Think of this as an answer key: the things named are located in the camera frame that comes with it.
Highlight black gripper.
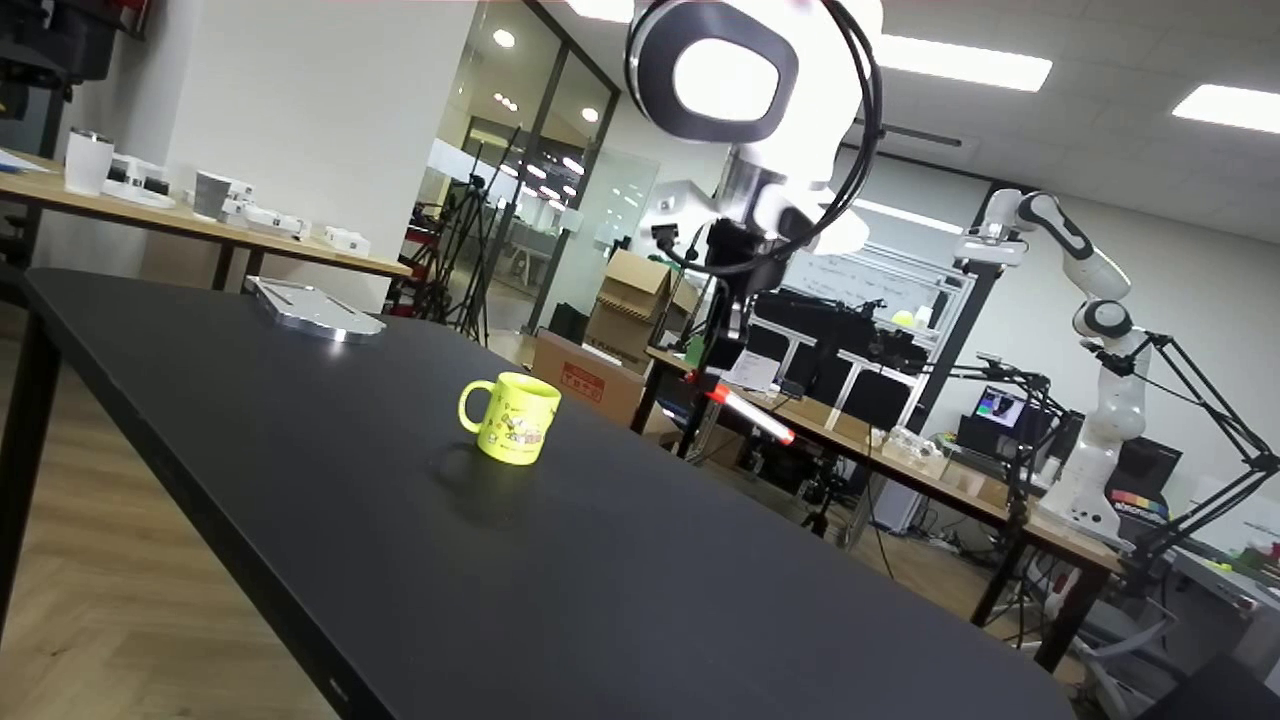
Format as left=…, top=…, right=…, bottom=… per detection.
left=687, top=213, right=792, bottom=402

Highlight stacked plain cardboard boxes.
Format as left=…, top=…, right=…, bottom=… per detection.
left=580, top=249, right=675, bottom=368

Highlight cardboard box with red label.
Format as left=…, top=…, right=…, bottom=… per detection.
left=528, top=330, right=646, bottom=427

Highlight yellow-green ceramic mug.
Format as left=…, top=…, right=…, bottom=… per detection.
left=457, top=368, right=562, bottom=469

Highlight long wooden desk black legs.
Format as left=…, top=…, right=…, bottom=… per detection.
left=645, top=341, right=1122, bottom=678

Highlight rectangular ceiling light panel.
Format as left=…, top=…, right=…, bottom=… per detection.
left=1173, top=79, right=1280, bottom=138
left=870, top=27, right=1057, bottom=96

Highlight aluminium mounting plate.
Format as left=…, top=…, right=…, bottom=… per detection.
left=241, top=272, right=393, bottom=341

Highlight grey cup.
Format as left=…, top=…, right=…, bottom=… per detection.
left=193, top=168, right=237, bottom=220

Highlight wooden side table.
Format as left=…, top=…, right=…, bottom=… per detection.
left=0, top=154, right=414, bottom=318

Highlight white cup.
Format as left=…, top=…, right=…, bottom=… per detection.
left=60, top=129, right=121, bottom=199

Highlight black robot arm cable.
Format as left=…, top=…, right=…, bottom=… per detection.
left=663, top=0, right=886, bottom=282

